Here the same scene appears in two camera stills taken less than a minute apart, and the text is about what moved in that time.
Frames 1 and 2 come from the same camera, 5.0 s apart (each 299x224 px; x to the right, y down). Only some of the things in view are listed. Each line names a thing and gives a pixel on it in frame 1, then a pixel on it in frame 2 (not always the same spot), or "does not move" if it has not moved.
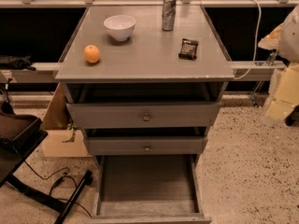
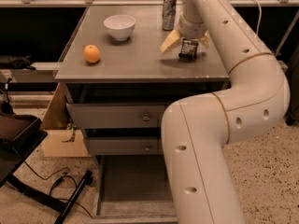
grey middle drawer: (145, 146) does not move
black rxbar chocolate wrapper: (189, 49) does not move
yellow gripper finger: (272, 40) → (191, 24)
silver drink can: (169, 7) does not move
